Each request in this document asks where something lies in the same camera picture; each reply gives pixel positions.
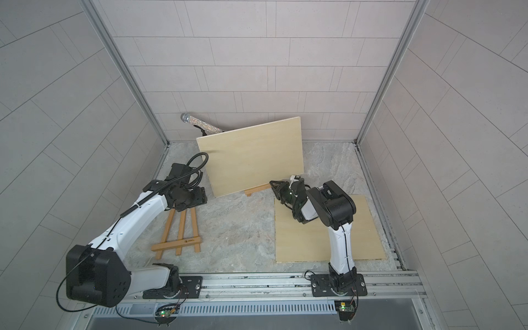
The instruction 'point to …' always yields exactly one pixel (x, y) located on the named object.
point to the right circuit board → (346, 309)
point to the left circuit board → (167, 313)
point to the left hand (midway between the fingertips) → (205, 197)
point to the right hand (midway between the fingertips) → (270, 184)
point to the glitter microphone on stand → (205, 128)
